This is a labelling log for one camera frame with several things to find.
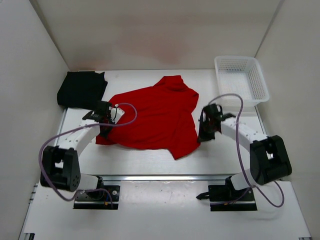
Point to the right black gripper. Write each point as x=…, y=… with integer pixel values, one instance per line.
x=203, y=136

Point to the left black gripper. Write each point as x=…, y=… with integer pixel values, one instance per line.
x=105, y=133

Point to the black t shirt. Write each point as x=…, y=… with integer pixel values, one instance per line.
x=81, y=89

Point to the red t shirt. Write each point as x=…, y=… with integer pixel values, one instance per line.
x=156, y=117

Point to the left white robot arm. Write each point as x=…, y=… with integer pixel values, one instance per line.
x=61, y=162

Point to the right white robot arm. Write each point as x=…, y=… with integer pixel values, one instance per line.
x=268, y=157

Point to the white plastic basket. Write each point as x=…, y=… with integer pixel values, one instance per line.
x=241, y=75

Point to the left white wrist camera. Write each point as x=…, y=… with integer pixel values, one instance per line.
x=115, y=114

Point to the aluminium rail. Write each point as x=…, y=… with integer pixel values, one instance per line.
x=165, y=177

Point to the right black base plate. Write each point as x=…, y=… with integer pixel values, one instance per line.
x=224, y=198

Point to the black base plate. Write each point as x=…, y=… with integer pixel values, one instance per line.
x=224, y=198
x=99, y=200

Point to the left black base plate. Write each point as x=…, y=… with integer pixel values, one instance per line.
x=99, y=200

